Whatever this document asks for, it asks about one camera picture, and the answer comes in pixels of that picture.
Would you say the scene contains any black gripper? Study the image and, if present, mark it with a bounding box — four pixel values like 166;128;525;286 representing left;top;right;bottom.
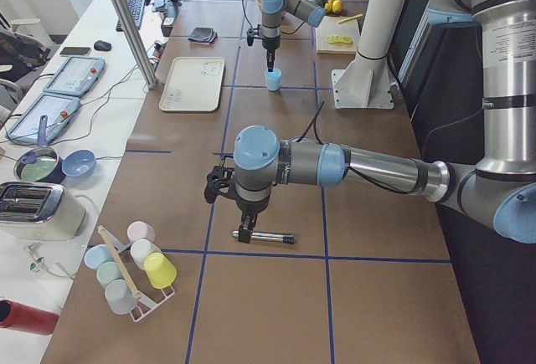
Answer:
236;200;268;244
262;31;280;72

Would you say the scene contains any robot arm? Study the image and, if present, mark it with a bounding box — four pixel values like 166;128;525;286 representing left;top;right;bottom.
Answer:
230;0;535;244
260;0;328;72

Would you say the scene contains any light blue plastic cup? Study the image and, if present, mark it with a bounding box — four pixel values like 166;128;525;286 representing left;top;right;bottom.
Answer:
265;68;282;91

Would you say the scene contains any yellow upturned cup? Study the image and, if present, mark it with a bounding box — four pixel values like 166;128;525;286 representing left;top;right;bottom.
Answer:
144;252;178;290

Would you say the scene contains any white upturned cup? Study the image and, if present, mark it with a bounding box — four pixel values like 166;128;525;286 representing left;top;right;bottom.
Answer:
130;238;162;271

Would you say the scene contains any pink upturned cup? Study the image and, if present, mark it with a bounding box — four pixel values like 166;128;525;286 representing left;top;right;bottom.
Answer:
126;221;156;244

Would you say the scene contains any grey upturned cup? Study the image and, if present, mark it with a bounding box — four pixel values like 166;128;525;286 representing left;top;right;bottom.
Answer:
105;279;137;315

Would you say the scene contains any green upturned cup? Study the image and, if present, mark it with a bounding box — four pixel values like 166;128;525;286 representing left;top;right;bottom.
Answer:
96;261;123;289

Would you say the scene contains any blue upturned cup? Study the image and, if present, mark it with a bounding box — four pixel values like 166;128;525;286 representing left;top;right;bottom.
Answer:
84;244;114;270

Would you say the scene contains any steel muddler black tip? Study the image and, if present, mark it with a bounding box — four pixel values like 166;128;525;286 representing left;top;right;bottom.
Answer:
244;232;295;244

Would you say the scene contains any lemon slices row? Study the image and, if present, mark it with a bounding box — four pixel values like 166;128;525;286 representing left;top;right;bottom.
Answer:
326;34;353;44

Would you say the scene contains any wooden cutting board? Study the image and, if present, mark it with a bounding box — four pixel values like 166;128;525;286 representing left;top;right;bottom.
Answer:
315;17;360;54

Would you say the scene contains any grey folded cloth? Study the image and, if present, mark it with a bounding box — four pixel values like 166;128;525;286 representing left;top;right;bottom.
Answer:
188;27;218;44

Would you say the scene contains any yellow lemon top right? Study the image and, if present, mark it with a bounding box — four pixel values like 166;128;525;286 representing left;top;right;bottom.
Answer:
324;0;343;15

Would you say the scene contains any cream bear serving tray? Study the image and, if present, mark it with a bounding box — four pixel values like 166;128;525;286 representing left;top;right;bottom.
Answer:
159;57;225;112

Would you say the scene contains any yellow plastic knife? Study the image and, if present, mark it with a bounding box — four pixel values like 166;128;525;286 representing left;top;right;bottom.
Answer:
338;13;364;24

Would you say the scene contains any black keyboard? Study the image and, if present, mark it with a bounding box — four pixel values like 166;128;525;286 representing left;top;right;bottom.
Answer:
126;0;145;29

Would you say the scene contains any black computer mouse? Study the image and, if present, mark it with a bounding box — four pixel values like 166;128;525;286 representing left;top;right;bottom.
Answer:
93;40;112;52

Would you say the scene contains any blue bowl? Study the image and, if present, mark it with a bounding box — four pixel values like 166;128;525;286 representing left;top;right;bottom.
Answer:
62;150;96;177

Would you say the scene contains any teach pendant far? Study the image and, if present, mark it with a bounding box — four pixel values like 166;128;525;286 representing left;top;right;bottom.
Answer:
44;56;106;98

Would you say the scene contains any teach pendant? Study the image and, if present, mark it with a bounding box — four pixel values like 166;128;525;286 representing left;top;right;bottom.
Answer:
5;93;83;146
44;56;106;98

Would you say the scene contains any black smartphone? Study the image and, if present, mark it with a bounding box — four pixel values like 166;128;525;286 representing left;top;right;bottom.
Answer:
59;47;92;56

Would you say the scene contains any blue saucepan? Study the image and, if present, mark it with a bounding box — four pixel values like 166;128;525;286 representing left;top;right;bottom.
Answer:
13;115;65;184

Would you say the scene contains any white toaster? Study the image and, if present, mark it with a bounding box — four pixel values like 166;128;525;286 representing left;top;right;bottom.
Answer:
1;182;85;241

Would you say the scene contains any teach pendant near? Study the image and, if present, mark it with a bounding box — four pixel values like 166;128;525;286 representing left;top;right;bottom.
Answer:
5;93;83;146

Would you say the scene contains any red bottle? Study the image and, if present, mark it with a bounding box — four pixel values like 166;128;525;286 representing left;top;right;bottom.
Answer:
1;300;59;336

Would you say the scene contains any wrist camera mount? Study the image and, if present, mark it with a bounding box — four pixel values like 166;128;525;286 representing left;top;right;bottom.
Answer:
204;156;237;204
246;24;264;47

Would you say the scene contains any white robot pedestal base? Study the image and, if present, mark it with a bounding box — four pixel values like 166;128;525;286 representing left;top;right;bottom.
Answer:
332;0;405;110

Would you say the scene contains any white wire cup rack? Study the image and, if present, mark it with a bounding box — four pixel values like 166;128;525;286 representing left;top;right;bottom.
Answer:
109;241;176;324

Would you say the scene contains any wooden rack handle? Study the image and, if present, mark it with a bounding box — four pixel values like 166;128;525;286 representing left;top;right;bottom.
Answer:
97;225;142;300

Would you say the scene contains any aluminium frame post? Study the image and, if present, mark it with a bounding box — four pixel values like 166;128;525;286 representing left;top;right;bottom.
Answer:
111;0;157;90

